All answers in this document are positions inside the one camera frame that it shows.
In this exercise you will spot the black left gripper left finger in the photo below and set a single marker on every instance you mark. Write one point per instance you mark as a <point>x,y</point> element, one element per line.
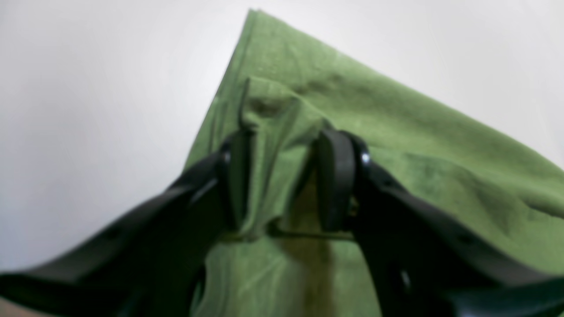
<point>146,263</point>

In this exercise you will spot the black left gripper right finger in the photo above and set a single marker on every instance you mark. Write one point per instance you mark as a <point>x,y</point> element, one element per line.
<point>422,261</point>

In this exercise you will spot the green t-shirt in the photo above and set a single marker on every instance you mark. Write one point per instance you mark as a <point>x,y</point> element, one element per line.
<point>284,88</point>

